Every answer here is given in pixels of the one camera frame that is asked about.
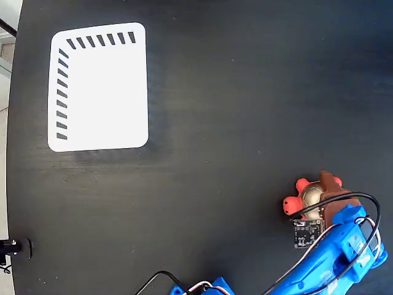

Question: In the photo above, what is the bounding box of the thin black rod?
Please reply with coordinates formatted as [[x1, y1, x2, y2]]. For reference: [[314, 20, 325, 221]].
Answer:
[[0, 17, 18, 37]]

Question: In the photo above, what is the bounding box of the red turtle toy gold shell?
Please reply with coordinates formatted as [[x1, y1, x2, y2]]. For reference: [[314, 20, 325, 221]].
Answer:
[[282, 176, 343, 221]]

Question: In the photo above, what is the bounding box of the black clamp mount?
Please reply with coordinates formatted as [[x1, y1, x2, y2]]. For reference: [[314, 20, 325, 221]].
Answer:
[[0, 237, 34, 261]]

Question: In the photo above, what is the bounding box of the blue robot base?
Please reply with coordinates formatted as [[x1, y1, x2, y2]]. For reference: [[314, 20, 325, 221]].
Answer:
[[170, 276, 232, 295]]

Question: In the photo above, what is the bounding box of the black base cable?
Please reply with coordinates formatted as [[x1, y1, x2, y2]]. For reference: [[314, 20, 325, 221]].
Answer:
[[134, 270, 189, 295]]

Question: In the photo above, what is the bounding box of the black camera circuit board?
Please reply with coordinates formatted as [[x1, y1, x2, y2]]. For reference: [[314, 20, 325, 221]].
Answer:
[[293, 218, 325, 249]]

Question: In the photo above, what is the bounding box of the long black camera cable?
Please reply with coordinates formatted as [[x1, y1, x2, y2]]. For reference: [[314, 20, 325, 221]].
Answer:
[[263, 192, 381, 295]]

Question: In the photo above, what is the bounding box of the white red servo wire bundle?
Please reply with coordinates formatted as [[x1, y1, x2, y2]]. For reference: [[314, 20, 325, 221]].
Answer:
[[299, 223, 338, 265]]

